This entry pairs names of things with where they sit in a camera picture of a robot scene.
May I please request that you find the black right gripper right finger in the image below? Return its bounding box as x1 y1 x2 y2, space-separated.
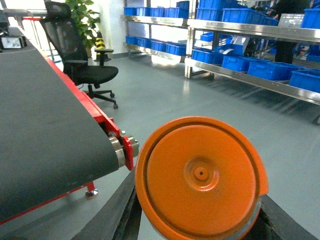
246 195 316 240

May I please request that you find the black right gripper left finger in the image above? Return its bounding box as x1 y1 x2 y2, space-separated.
73 170 142 240

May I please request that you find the orange round cap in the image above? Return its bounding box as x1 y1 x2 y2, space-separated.
135 116 269 240

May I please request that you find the stainless steel shelf rack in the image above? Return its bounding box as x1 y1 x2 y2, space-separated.
120 0 320 125

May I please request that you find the red framed conveyor belt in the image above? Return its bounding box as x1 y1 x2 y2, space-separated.
0 42 139 223

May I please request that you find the black office chair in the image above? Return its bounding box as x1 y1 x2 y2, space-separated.
40 1 119 109

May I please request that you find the green potted plant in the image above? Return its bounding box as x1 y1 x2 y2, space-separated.
64 0 101 58

